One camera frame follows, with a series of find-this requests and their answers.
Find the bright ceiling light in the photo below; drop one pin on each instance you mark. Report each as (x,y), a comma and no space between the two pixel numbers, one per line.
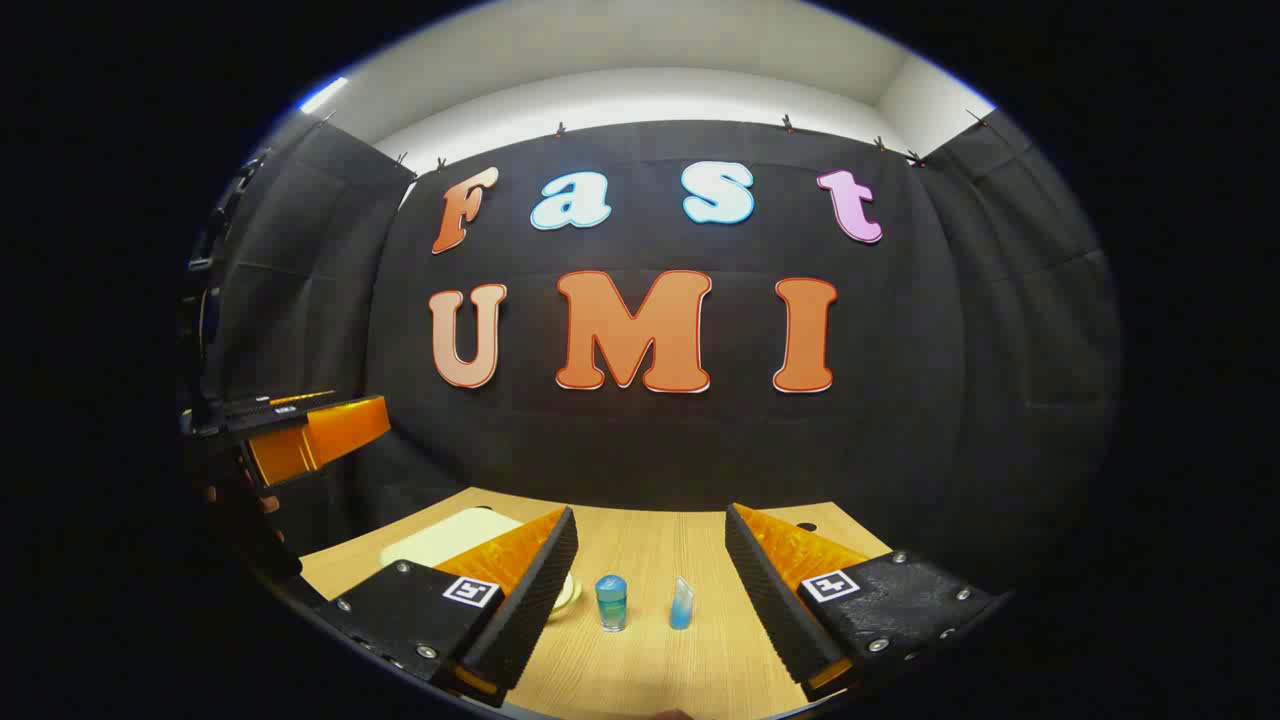
(322,95)

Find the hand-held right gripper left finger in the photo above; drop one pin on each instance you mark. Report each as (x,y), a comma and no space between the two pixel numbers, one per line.
(520,610)

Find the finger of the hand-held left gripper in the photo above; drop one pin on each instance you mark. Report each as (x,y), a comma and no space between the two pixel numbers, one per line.
(320,440)

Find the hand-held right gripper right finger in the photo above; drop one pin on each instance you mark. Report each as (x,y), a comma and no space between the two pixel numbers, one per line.
(780,610)

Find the blue capped skin care bottle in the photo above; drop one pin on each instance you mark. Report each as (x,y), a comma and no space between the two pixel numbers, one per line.
(611,600)

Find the small blue skin care tube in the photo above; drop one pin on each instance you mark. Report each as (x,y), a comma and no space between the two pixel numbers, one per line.
(681,608)

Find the black backdrop cloth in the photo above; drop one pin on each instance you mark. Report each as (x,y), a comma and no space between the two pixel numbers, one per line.
(700,450)

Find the pale yellow small suitcase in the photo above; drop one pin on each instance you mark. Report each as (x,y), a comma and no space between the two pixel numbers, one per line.
(450,535)

